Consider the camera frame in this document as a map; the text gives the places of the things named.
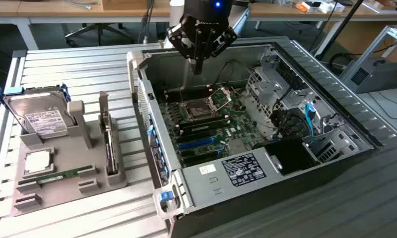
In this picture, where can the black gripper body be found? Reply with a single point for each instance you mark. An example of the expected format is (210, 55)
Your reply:
(206, 12)

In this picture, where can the graphics card with metal bracket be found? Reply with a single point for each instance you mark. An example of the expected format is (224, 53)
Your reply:
(103, 109)

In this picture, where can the brown cardboard box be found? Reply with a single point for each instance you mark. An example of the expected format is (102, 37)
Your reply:
(126, 4)

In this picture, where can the thin locking lever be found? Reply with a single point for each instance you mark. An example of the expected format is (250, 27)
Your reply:
(183, 95)

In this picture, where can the large metal disk bay cage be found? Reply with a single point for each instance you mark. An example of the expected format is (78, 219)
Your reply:
(264, 86)

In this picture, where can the metal socket cover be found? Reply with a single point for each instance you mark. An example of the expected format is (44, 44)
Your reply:
(223, 98)

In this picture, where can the black office chair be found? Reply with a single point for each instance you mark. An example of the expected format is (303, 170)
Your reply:
(100, 29)

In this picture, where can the small orange box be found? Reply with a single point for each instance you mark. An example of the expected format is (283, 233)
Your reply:
(303, 8)

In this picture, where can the CPU socket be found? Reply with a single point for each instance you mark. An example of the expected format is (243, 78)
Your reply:
(196, 111)

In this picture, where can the wooden top desk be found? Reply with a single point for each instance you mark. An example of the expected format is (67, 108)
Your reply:
(52, 11)
(331, 15)

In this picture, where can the black slanted pole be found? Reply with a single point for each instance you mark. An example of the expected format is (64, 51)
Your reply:
(343, 27)

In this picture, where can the green motherboard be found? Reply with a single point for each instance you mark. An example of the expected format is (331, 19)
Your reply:
(242, 129)

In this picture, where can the grey control box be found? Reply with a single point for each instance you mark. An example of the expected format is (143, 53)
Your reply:
(380, 77)

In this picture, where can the black plastic disk bay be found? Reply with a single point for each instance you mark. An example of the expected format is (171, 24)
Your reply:
(291, 156)

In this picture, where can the hard disk in blue caddy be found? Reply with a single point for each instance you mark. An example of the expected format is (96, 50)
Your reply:
(36, 109)

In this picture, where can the small metal disk bay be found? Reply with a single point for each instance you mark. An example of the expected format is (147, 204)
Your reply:
(331, 148)

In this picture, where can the grey power supply unit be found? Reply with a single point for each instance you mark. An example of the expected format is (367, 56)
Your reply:
(212, 183)

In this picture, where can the grey printed parts rack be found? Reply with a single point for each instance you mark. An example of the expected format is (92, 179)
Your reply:
(70, 158)

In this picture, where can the blue case latch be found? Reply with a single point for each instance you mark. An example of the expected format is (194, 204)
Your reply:
(166, 196)

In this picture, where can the silver CPU chip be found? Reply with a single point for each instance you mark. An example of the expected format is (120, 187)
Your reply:
(38, 161)

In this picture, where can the green RAM stick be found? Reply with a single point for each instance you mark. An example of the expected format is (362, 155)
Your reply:
(52, 176)

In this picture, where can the open black PC case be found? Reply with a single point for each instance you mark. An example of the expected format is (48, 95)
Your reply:
(251, 213)

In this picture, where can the aluminium profile frame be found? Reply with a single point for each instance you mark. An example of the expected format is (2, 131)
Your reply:
(380, 39)

